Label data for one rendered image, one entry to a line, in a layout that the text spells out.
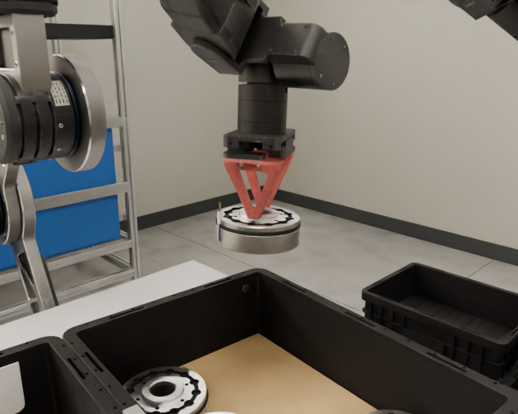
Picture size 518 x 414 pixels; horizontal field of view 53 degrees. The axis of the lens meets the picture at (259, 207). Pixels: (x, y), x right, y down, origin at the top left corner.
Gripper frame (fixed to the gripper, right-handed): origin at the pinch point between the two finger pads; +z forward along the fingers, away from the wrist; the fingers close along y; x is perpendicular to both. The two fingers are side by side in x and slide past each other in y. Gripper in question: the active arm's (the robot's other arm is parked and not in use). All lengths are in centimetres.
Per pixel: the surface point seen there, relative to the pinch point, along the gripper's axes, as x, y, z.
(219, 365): 4.7, 0.2, 22.7
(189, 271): 30, 56, 34
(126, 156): 107, 171, 28
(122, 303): 39, 37, 35
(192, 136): 123, 309, 35
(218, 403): 2.5, -7.5, 22.9
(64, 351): 17.1, -15.9, 13.6
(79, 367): 14.0, -18.0, 13.6
